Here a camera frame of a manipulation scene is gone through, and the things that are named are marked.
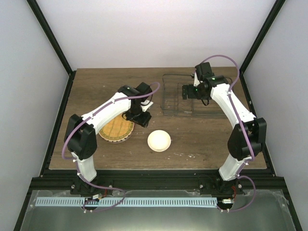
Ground cream ceramic bowl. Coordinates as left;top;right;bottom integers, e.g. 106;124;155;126
147;130;171;152

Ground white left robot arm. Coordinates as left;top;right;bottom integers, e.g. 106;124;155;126
62;82;160;194

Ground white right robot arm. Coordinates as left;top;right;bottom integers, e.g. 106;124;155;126
182;62;267;194

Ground yellow bamboo-pattern plate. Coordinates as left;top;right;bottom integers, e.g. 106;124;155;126
99;115;135;143

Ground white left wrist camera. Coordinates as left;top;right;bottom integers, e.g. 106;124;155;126
141;100;153;112

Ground grey wire dish rack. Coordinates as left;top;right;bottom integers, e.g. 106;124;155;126
161;73;226;118

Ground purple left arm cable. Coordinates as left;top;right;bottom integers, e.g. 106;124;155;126
62;82;161;214

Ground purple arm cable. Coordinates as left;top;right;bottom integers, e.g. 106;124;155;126
199;54;256;213
62;82;161;214

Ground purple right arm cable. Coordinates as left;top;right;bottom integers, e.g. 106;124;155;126
199;54;256;213

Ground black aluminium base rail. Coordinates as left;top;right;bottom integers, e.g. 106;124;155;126
29;169;286;195

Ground black frame post right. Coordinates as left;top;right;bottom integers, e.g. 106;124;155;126
240;0;287;73

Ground black frame post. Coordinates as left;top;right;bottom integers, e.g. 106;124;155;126
240;0;287;73
26;0;74;77

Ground light blue slotted cable duct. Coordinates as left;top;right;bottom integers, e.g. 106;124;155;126
35;197;218;208

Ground black frame post left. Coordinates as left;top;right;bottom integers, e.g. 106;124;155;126
26;0;74;77

